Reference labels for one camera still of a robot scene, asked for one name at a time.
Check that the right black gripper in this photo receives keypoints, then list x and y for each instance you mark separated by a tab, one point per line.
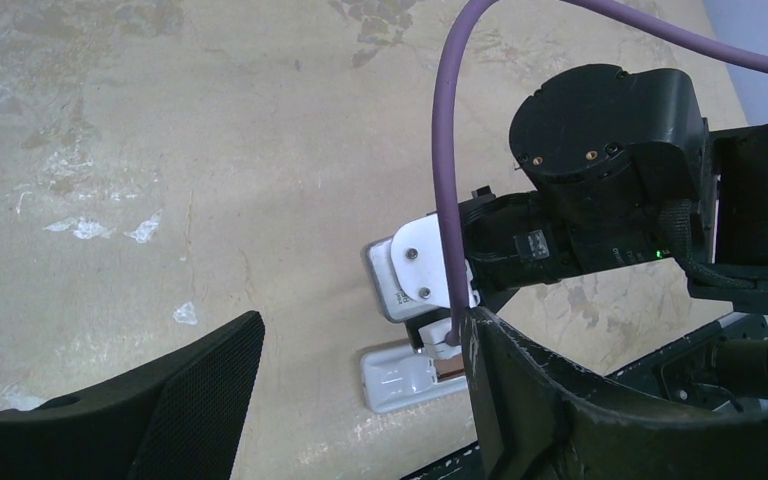
513	241

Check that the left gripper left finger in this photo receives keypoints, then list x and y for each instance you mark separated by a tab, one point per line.
180	416

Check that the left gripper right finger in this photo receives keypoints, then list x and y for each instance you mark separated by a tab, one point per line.
539	415

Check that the white remote control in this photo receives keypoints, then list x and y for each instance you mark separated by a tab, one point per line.
400	377

